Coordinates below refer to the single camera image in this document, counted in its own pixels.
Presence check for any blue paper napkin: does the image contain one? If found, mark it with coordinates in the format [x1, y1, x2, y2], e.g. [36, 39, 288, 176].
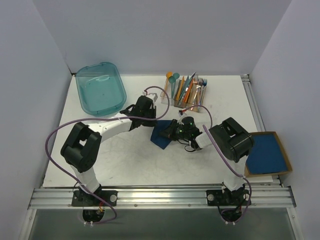
[150, 120, 173, 150]

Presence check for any blue metal fork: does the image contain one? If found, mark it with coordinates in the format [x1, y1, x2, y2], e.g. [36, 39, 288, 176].
[199, 78, 208, 102]

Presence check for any cardboard napkin box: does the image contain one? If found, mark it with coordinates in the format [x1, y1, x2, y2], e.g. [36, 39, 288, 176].
[243, 131, 293, 178]

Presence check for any teal plastic bin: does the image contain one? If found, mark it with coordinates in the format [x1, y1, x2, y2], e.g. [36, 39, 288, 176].
[75, 62, 127, 117]

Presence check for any right side aluminium rail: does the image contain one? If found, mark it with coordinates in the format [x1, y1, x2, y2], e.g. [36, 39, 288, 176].
[240, 74, 266, 132]

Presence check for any stack of blue napkins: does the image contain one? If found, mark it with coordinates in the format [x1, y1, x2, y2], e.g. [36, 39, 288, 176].
[244, 134, 288, 175]

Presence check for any aluminium mounting rail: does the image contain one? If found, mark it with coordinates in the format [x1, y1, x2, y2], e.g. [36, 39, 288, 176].
[28, 184, 296, 210]

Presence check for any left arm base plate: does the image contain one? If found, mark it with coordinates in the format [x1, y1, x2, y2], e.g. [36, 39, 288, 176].
[71, 189, 118, 207]

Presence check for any clear acrylic utensil organizer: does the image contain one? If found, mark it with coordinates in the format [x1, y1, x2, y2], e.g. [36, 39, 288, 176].
[160, 78, 206, 113]

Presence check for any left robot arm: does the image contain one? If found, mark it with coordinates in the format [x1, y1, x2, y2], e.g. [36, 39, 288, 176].
[60, 93, 158, 206]

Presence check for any teal plastic spoon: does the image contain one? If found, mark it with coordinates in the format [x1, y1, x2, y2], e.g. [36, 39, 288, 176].
[168, 72, 180, 99]

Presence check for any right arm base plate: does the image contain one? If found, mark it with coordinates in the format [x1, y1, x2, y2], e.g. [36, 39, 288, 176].
[206, 189, 252, 207]

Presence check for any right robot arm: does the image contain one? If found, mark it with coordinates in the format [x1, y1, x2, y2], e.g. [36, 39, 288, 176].
[159, 116, 255, 205]

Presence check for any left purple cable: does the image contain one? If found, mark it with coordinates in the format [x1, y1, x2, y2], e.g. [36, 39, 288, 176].
[44, 85, 170, 225]

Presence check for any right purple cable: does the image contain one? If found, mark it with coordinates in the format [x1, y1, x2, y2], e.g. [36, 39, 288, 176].
[182, 104, 252, 223]

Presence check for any orange plastic spoon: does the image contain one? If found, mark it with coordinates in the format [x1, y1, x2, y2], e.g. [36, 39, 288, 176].
[164, 72, 173, 98]

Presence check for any purple cable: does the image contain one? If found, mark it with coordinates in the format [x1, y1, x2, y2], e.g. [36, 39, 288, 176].
[44, 85, 170, 225]
[182, 104, 252, 223]

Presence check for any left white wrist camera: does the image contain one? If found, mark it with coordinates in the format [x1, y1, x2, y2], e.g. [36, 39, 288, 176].
[142, 92, 158, 103]

